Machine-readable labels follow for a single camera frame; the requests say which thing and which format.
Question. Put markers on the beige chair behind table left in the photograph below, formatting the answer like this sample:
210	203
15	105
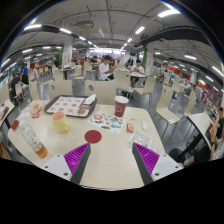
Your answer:
63	87

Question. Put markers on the plastic tea bottle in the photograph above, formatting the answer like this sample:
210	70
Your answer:
32	139

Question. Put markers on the yellow mug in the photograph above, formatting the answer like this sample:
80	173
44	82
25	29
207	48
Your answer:
60	122

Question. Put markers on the red round coaster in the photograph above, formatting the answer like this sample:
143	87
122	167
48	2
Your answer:
93	136

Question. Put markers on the person at right edge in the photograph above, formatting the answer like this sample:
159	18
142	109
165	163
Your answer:
215	134

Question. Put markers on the seated person at far table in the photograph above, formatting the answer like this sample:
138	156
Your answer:
137	69

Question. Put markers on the person in white shirt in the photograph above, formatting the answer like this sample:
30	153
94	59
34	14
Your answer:
106	71

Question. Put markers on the food wrapper at left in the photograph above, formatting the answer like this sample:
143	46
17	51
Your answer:
36	107

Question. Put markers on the brown food tray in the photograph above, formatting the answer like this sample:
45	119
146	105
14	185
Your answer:
74	106

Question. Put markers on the red paper cup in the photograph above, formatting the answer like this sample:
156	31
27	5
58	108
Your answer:
120	105

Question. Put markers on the beige chair at right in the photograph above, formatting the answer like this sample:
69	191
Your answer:
162	107

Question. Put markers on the colourful paper flyer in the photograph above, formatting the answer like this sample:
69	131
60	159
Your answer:
107	122

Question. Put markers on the beige chair behind table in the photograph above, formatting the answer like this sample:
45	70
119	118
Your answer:
63	87
105	91

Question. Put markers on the clear plastic wrapper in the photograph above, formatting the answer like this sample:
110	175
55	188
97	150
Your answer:
140	139

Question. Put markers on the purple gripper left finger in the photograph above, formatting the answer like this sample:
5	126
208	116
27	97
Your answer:
70	166

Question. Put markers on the red sauce packet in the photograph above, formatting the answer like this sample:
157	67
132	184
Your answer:
130	128

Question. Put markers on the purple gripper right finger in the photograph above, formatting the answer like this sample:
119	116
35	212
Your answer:
153	166

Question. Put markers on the white crumpled napkin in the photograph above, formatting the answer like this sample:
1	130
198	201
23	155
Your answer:
89	99

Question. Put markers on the beige chair behind table right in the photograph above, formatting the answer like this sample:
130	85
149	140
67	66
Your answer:
105	91

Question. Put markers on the neighbouring table at right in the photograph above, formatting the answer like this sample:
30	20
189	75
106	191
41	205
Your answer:
201	122

